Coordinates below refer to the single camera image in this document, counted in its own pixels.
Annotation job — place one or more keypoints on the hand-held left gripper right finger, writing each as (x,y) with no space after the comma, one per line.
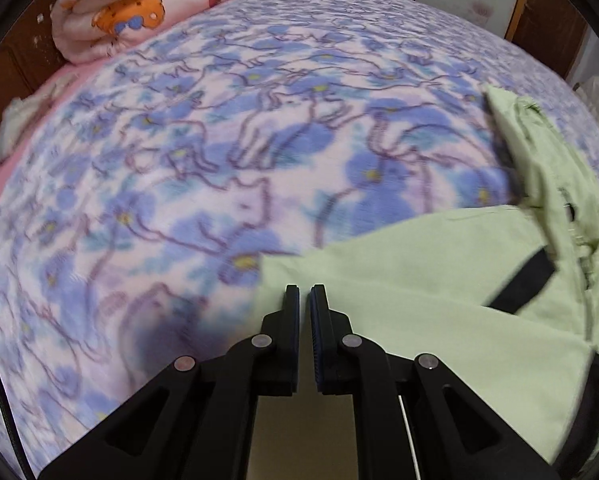
(315,340)

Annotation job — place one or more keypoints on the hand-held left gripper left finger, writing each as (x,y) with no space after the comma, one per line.
(293,340)

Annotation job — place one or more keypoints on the light green black-lined jacket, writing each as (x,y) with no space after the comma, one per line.
(419,290)

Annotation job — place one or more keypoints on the blue floral fleece blanket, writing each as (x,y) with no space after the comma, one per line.
(219,160)

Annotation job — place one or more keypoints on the pink bedsheet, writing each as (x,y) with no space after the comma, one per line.
(34,110)

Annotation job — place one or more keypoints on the white cloth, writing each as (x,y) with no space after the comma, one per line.
(10,125)

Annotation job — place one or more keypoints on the folded pink cartoon quilt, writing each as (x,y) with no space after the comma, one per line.
(114,5)

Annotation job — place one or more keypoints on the wooden headboard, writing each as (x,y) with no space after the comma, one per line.
(19,55)

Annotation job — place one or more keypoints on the brown wooden door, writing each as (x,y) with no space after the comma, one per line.
(549,20)

